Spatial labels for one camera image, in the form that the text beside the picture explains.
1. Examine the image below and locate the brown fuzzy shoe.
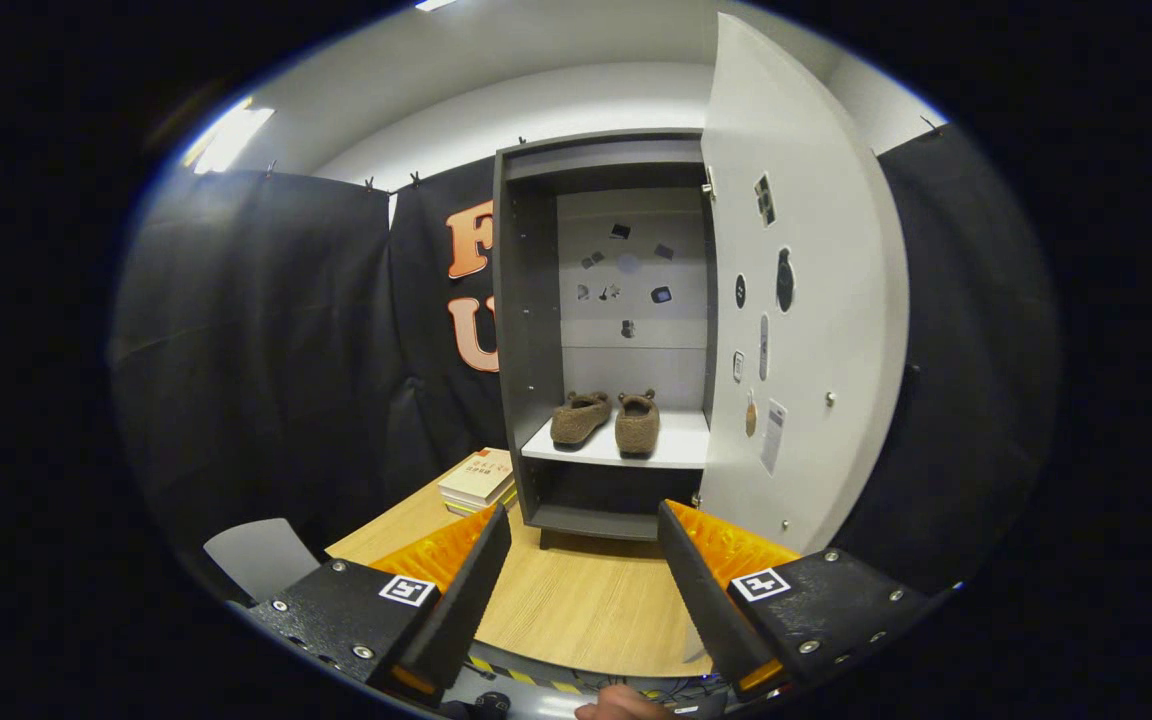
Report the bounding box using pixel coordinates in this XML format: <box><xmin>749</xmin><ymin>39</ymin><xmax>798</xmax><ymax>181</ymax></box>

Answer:
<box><xmin>615</xmin><ymin>389</ymin><xmax>662</xmax><ymax>459</ymax></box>
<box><xmin>549</xmin><ymin>391</ymin><xmax>614</xmax><ymax>448</ymax></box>

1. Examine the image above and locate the white cabinet shelf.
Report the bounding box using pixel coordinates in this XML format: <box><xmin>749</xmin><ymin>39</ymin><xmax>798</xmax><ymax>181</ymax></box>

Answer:
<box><xmin>521</xmin><ymin>408</ymin><xmax>712</xmax><ymax>471</ymax></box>

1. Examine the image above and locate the grey shoe cabinet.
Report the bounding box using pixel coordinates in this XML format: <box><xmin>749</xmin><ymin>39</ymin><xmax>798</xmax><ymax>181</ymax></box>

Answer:
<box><xmin>492</xmin><ymin>128</ymin><xmax>719</xmax><ymax>549</ymax></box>

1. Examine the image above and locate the yellow black striped tape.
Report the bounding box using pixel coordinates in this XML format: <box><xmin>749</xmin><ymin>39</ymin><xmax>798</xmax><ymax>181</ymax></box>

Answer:
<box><xmin>466</xmin><ymin>655</ymin><xmax>587</xmax><ymax>696</ymax></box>

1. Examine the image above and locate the black backdrop cloth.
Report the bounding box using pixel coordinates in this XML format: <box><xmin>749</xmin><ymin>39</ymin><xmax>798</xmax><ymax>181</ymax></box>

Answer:
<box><xmin>111</xmin><ymin>120</ymin><xmax>1062</xmax><ymax>596</ymax></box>

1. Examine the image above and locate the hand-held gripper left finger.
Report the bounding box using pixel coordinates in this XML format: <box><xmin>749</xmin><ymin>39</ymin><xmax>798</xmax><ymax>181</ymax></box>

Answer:
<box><xmin>251</xmin><ymin>503</ymin><xmax>514</xmax><ymax>707</ymax></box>

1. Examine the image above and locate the beige shoe cabinet door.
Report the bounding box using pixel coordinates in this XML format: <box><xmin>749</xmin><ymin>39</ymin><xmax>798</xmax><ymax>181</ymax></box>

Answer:
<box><xmin>696</xmin><ymin>12</ymin><xmax>912</xmax><ymax>556</ymax></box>

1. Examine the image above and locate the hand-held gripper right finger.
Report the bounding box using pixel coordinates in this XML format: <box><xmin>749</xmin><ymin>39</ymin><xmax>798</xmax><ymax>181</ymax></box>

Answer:
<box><xmin>656</xmin><ymin>500</ymin><xmax>933</xmax><ymax>701</ymax></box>

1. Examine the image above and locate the stack of books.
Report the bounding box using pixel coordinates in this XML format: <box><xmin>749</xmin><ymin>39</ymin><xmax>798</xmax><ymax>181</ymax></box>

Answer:
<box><xmin>436</xmin><ymin>447</ymin><xmax>517</xmax><ymax>518</ymax></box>

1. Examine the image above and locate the narrow ceiling light strip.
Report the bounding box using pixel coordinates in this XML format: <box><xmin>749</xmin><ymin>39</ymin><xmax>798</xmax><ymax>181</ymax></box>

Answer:
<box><xmin>181</xmin><ymin>97</ymin><xmax>277</xmax><ymax>176</ymax></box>

